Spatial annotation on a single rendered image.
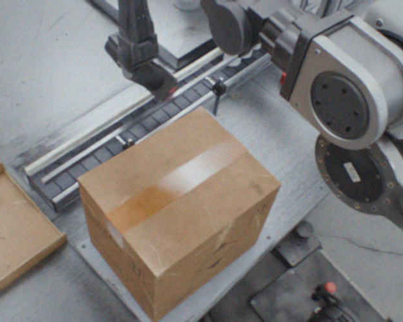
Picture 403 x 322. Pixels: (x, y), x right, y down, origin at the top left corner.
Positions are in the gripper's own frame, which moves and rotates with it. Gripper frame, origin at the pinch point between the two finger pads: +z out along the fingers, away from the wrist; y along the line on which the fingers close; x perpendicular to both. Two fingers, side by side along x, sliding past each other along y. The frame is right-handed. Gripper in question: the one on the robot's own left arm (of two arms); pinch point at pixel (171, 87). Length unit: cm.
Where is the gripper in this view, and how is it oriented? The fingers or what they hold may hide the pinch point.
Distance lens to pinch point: 129.9
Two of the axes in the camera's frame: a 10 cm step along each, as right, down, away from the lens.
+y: -7.0, -6.3, 3.5
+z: 3.8, 0.9, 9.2
